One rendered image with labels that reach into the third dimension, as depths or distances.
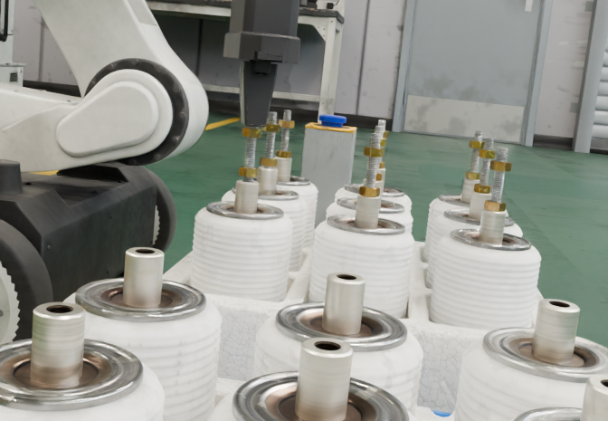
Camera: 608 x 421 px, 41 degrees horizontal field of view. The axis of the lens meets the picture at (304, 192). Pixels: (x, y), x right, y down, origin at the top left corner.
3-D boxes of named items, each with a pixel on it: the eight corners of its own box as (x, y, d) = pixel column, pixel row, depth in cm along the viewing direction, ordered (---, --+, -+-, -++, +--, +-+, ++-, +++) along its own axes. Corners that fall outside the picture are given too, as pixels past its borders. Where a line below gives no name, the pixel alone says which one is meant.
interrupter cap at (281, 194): (309, 198, 92) (309, 192, 92) (280, 205, 85) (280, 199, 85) (251, 188, 95) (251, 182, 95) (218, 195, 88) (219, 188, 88)
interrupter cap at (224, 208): (194, 215, 75) (194, 207, 75) (222, 204, 83) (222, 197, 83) (270, 226, 74) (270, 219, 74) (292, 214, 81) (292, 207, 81)
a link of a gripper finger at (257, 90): (237, 124, 76) (242, 58, 75) (270, 127, 77) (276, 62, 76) (240, 126, 74) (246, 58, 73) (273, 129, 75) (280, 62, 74)
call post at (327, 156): (283, 337, 119) (304, 127, 114) (289, 322, 126) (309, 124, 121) (330, 343, 118) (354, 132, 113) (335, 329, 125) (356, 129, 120)
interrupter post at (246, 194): (229, 215, 77) (232, 181, 77) (237, 211, 80) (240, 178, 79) (252, 218, 77) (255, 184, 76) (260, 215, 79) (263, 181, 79)
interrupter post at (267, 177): (279, 197, 90) (282, 168, 90) (270, 199, 88) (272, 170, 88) (261, 194, 91) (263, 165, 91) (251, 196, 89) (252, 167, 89)
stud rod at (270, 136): (272, 180, 89) (279, 112, 88) (264, 180, 89) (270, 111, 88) (269, 178, 90) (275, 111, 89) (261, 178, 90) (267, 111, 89)
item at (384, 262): (299, 422, 75) (318, 232, 72) (296, 381, 84) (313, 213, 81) (401, 429, 75) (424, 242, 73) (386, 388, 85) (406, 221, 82)
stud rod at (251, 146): (242, 190, 78) (250, 113, 77) (252, 192, 78) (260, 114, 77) (241, 192, 77) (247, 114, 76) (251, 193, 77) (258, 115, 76)
